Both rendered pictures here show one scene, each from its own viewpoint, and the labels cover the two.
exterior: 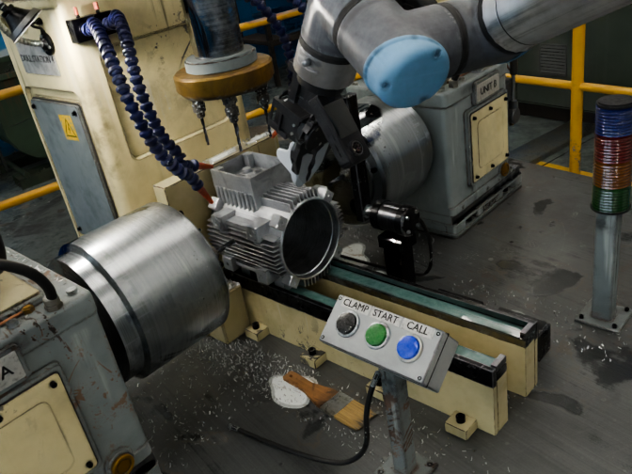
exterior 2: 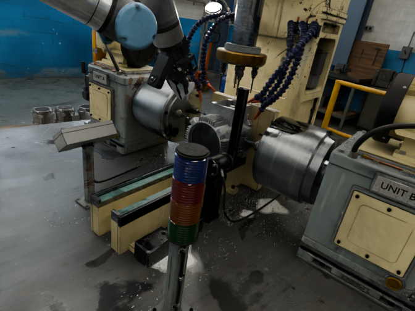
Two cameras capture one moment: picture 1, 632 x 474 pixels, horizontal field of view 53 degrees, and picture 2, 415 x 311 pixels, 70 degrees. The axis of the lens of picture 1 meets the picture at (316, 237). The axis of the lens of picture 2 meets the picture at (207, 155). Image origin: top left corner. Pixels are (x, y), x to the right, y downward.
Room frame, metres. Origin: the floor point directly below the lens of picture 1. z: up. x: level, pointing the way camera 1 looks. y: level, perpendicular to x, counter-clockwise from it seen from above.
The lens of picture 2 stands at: (0.88, -0.96, 1.42)
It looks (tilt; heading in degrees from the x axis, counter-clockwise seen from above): 25 degrees down; 78
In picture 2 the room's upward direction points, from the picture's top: 8 degrees clockwise
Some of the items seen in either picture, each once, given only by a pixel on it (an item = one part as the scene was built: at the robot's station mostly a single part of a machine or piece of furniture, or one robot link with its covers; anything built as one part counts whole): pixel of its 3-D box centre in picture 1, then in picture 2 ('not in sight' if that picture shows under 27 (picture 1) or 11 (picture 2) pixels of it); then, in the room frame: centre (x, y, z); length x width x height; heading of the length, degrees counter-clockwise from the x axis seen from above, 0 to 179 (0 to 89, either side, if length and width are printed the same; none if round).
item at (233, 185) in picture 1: (252, 181); (230, 112); (1.17, 0.10, 1.11); 0.12 x 0.11 x 0.07; 42
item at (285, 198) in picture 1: (276, 228); (219, 137); (1.14, 0.07, 1.01); 0.20 x 0.19 x 0.19; 42
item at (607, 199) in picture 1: (610, 195); (183, 225); (0.95, -0.50, 1.05); 0.06 x 0.06 x 0.04
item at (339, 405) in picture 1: (324, 397); not in sight; (0.87, 0.04, 0.80); 0.21 x 0.05 x 0.01; 39
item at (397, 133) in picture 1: (372, 154); (303, 163); (1.37, -0.16, 1.04); 0.41 x 0.25 x 0.25; 133
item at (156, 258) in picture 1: (115, 306); (160, 106); (0.90, 0.34, 1.04); 0.37 x 0.25 x 0.25; 133
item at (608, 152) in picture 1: (613, 144); (188, 186); (0.95, -0.50, 1.14); 0.06 x 0.06 x 0.04
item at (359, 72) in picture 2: not in sight; (305, 74); (3.63, 4.41, 0.71); 2.21 x 0.95 x 1.43; 123
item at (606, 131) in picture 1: (615, 118); (191, 165); (0.95, -0.50, 1.19); 0.06 x 0.06 x 0.04
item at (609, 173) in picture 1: (612, 170); (185, 207); (0.95, -0.50, 1.10); 0.06 x 0.06 x 0.04
